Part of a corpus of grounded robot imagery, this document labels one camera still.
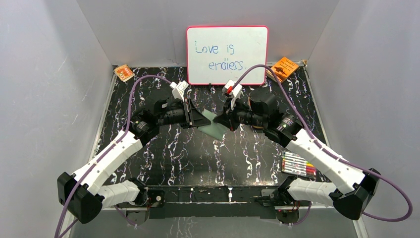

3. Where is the small orange card box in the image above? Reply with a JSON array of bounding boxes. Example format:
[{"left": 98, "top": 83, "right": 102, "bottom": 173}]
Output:
[{"left": 114, "top": 64, "right": 135, "bottom": 82}]

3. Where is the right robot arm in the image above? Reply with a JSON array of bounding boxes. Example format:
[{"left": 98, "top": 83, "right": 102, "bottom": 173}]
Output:
[{"left": 213, "top": 86, "right": 378, "bottom": 220}]

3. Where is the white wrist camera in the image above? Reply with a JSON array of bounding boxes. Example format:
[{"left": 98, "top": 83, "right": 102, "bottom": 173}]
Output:
[
  {"left": 170, "top": 81, "right": 189, "bottom": 102},
  {"left": 222, "top": 80, "right": 243, "bottom": 110}
]

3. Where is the black base bar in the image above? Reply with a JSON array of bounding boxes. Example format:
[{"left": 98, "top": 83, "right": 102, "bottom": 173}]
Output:
[{"left": 116, "top": 185, "right": 311, "bottom": 220}]

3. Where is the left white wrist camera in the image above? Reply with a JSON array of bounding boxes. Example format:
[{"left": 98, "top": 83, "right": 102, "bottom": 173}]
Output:
[{"left": 170, "top": 81, "right": 189, "bottom": 102}]

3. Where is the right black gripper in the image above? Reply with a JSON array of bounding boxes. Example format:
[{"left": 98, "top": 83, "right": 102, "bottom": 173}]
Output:
[{"left": 212, "top": 96, "right": 265, "bottom": 132}]

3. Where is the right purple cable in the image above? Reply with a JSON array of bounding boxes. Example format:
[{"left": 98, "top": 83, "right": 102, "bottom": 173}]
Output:
[{"left": 233, "top": 64, "right": 414, "bottom": 227}]

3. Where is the orange oval tray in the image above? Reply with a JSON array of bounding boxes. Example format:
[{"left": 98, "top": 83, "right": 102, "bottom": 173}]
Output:
[{"left": 248, "top": 97, "right": 263, "bottom": 129}]

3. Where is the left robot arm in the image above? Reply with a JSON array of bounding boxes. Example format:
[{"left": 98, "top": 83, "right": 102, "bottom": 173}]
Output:
[{"left": 57, "top": 97, "right": 211, "bottom": 224}]

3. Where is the pink framed whiteboard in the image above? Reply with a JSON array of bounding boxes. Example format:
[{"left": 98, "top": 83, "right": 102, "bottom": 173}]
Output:
[{"left": 186, "top": 25, "right": 269, "bottom": 85}]

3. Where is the green card holder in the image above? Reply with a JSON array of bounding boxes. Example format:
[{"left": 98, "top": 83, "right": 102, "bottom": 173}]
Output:
[{"left": 198, "top": 109, "right": 227, "bottom": 140}]

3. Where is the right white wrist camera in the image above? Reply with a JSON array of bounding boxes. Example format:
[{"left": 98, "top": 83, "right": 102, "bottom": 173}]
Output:
[{"left": 222, "top": 80, "right": 243, "bottom": 110}]

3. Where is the pack of coloured markers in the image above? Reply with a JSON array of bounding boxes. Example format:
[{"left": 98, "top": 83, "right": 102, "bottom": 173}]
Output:
[{"left": 281, "top": 151, "right": 317, "bottom": 179}]

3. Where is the orange book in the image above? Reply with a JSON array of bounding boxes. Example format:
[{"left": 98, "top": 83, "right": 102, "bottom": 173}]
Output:
[{"left": 270, "top": 57, "right": 299, "bottom": 82}]

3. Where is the aluminium frame rail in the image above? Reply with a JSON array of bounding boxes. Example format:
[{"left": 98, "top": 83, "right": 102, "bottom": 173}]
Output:
[{"left": 59, "top": 185, "right": 368, "bottom": 238}]

